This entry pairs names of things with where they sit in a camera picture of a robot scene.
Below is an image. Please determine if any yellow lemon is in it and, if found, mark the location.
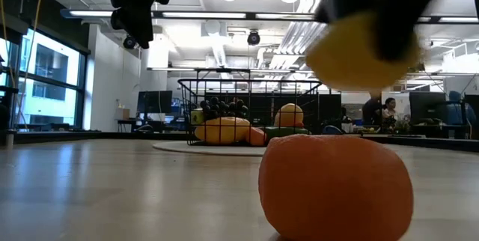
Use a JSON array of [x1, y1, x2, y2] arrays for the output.
[[305, 11, 422, 91]]

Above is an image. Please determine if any green round fruit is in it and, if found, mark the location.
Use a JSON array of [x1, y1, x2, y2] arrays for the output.
[[190, 109, 205, 126]]

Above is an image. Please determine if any orange-yellow mango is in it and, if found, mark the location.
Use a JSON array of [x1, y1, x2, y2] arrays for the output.
[[274, 103, 305, 129], [193, 116, 252, 145]]

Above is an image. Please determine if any dark grape bunch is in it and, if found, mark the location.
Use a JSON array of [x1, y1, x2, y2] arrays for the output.
[[199, 96, 251, 119]]

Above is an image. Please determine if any green cucumber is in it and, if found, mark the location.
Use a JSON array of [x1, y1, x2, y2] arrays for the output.
[[263, 126, 311, 141]]

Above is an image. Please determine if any long linear ceiling light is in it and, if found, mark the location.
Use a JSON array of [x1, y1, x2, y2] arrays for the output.
[[59, 7, 479, 24]]

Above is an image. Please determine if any black computer monitor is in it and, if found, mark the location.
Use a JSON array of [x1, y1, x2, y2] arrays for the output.
[[408, 91, 447, 125], [136, 90, 174, 115]]

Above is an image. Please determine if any person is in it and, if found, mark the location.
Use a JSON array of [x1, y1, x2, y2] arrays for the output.
[[361, 91, 383, 126], [381, 97, 398, 129]]

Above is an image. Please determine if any brown cardboard box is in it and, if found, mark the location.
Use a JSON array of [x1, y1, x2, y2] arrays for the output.
[[115, 106, 131, 121]]

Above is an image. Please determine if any large glass window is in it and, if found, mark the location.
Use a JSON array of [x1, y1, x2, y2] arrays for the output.
[[0, 27, 89, 132]]

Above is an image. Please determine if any white round woven placemat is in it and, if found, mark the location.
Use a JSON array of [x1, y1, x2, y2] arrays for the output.
[[152, 140, 269, 157]]

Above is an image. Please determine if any orange-red round fruit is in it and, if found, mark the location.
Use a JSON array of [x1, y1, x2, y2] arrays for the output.
[[257, 133, 415, 241]]

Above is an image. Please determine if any yellow cord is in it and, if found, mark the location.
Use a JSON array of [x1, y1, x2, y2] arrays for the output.
[[14, 0, 46, 129]]

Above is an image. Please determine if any black wire basket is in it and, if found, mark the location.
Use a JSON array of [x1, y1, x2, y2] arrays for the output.
[[177, 67, 323, 147]]

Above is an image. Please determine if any black aluminium frame rail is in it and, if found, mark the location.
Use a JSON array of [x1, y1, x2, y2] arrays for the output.
[[13, 130, 479, 153]]

